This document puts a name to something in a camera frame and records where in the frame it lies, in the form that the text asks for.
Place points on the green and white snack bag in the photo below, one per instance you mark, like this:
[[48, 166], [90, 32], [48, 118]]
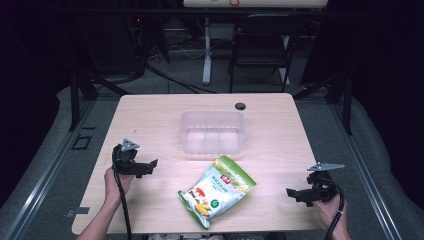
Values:
[[216, 191]]

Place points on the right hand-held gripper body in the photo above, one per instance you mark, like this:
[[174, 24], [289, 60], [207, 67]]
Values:
[[321, 186]]

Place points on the person's left hand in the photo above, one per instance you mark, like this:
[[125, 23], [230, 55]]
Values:
[[115, 181]]

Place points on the white desk top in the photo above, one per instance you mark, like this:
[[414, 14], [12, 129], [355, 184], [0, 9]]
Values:
[[266, 3]]

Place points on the white desk leg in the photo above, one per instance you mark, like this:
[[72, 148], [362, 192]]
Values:
[[207, 56]]

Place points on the grey tape piece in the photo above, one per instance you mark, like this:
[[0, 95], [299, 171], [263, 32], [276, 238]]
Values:
[[78, 211]]

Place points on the black folding chair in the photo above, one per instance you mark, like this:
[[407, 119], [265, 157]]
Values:
[[263, 43]]

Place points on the aluminium floor rail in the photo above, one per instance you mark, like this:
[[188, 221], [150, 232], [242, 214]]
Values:
[[43, 173], [363, 173]]

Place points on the black tape floor square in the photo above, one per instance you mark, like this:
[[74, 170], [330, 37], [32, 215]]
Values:
[[81, 142]]

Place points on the black metal stand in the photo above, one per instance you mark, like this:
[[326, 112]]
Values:
[[347, 103], [75, 96]]

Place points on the clear plastic storage bin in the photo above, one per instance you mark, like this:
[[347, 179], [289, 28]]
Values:
[[212, 132]]

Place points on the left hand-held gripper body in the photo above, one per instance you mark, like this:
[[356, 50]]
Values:
[[128, 159]]

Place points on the person's right hand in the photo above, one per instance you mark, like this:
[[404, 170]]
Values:
[[330, 211]]

